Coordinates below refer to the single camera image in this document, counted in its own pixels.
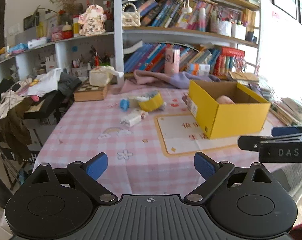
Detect pink pig plush toy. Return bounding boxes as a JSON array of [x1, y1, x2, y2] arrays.
[[216, 95, 235, 105]]

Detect white charger plug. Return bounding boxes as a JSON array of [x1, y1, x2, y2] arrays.
[[120, 113, 142, 127]]

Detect blue packet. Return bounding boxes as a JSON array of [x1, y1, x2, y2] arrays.
[[120, 99, 130, 112]]

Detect small white red box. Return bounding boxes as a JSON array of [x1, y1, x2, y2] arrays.
[[134, 109, 148, 119]]

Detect yellow tape roll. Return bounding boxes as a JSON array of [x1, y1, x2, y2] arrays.
[[139, 91, 165, 112]]

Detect stack of papers and books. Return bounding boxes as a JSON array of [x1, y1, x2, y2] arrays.
[[226, 74, 302, 126]]

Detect yellow cardboard box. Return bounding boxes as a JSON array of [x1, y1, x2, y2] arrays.
[[188, 80, 271, 139]]

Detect brown notebook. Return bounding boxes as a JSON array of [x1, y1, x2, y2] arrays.
[[229, 72, 259, 82]]

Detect pink checked tablecloth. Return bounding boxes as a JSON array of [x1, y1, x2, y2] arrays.
[[33, 83, 292, 198]]

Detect wooden chess board box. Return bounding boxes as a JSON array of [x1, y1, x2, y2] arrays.
[[73, 80, 110, 102]]

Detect red dictionary books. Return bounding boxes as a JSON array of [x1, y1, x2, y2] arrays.
[[213, 46, 247, 76]]

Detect cream tissue pack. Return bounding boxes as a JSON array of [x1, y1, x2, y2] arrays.
[[89, 66, 124, 87]]

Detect orange white medicine boxes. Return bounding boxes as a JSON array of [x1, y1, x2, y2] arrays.
[[185, 63, 211, 76]]

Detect pink purple cloth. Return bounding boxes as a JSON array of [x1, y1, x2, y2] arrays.
[[113, 70, 220, 94]]

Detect white pen holder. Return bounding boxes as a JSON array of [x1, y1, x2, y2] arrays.
[[231, 23, 247, 40]]

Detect pile of clothes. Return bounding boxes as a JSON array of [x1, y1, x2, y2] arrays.
[[0, 68, 82, 164]]

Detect pink cylindrical holder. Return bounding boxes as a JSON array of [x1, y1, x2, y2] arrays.
[[164, 48, 180, 75]]

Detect row of blue books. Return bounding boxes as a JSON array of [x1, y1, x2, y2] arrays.
[[124, 43, 169, 73]]

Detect white bookshelf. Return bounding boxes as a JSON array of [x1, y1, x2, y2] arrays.
[[0, 0, 259, 83]]

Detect upper shelf books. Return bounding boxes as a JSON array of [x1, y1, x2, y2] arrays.
[[135, 0, 214, 32]]

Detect pink doll figure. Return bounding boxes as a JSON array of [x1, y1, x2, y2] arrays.
[[78, 4, 107, 36]]

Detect cream quilted handbag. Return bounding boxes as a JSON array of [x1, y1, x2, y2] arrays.
[[122, 2, 141, 27]]

